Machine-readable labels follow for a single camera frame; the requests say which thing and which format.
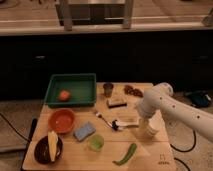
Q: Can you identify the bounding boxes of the orange fruit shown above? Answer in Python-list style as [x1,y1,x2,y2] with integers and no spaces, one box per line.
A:
[58,90,71,101]

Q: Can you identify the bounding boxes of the green chili pepper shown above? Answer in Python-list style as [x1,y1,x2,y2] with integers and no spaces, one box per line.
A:
[114,143,137,166]

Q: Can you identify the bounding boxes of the metal table frame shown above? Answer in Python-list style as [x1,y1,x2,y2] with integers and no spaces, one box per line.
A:
[55,0,134,31]

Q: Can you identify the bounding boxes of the green plastic cup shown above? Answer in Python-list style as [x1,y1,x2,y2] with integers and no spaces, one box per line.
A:
[88,134,104,151]

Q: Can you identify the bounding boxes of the black cable left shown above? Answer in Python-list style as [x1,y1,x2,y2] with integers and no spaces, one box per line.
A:
[0,112,31,143]

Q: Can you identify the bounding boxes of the green plastic tray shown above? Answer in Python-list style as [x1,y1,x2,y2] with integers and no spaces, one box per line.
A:
[44,73,96,108]

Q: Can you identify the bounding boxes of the dark brown bowl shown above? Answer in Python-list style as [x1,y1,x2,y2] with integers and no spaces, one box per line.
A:
[34,136,63,164]

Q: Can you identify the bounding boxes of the white plastic cup stack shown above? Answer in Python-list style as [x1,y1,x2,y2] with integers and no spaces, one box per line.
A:
[147,119,160,136]

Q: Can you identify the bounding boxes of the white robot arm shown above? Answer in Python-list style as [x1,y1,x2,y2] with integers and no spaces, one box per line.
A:
[136,83,213,143]

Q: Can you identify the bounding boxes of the orange bowl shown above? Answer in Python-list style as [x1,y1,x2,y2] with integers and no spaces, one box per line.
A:
[48,109,75,134]

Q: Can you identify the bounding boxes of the dark blue object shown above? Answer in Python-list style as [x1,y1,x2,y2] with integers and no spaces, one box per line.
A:
[190,92,211,108]

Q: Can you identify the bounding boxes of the dark metal cup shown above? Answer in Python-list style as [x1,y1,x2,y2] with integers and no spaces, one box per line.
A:
[103,82,114,98]

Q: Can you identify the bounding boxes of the black whiteboard eraser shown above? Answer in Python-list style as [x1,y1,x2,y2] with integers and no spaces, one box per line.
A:
[106,99,127,108]

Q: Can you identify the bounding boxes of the black cable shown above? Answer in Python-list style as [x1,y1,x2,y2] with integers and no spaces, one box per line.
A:
[170,129,198,171]
[0,112,31,143]

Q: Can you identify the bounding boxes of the yellow corn cob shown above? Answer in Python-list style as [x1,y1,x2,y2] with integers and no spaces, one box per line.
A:
[48,131,58,162]

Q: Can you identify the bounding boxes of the blue sponge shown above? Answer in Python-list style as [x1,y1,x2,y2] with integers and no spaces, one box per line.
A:
[73,122,96,142]

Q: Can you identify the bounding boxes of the brown dried food pile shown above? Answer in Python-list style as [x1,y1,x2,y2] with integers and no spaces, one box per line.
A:
[124,85,143,98]

